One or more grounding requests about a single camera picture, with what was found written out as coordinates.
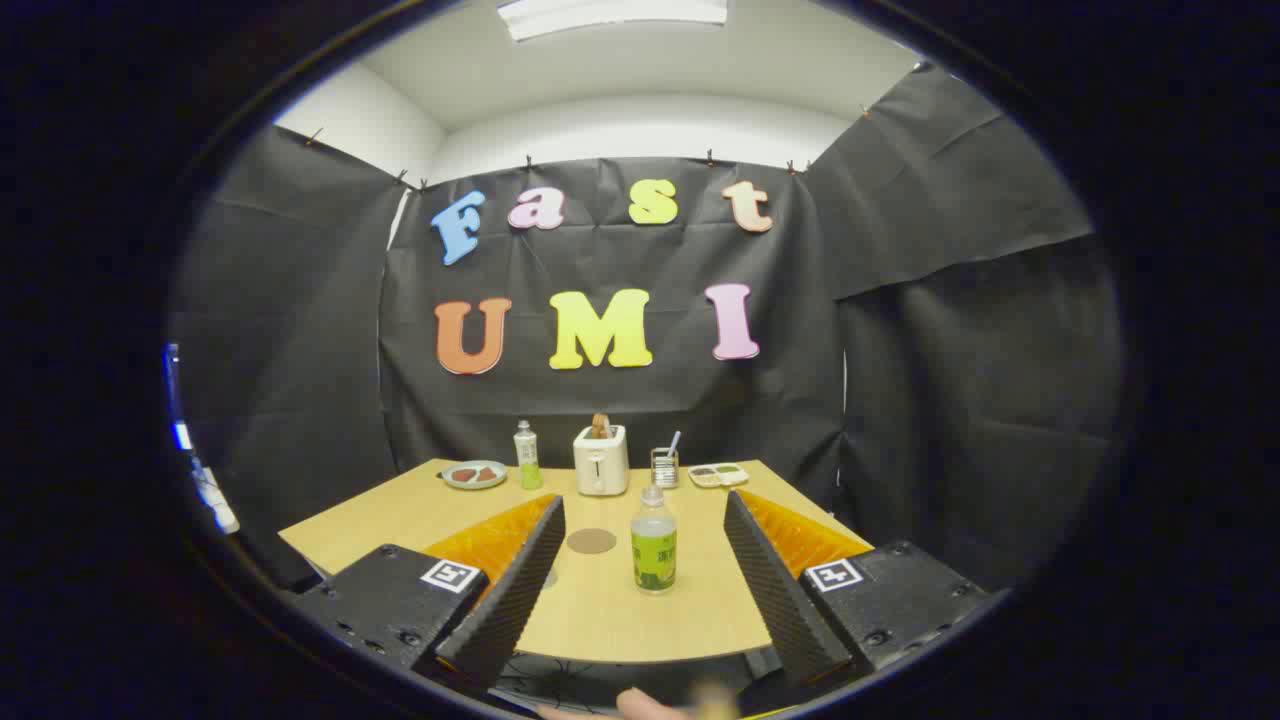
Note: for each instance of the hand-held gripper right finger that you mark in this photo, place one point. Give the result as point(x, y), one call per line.
point(785, 600)

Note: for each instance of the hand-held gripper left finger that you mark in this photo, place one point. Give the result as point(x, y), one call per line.
point(515, 600)

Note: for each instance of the round brown coaster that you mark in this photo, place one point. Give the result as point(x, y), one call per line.
point(592, 541)

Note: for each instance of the juice bottle green label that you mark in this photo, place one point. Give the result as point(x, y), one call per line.
point(654, 560)

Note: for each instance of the capped green drink bottle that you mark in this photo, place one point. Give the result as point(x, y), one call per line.
point(528, 470)

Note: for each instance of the wooden table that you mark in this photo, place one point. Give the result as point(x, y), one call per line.
point(600, 620)

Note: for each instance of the pale green plate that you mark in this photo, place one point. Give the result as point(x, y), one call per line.
point(474, 485)

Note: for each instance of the white divided dish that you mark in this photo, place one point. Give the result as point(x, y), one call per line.
point(718, 476)

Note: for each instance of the white toaster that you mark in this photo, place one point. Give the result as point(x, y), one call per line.
point(600, 465)

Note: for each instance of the toast slice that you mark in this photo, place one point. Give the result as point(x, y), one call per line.
point(601, 427)

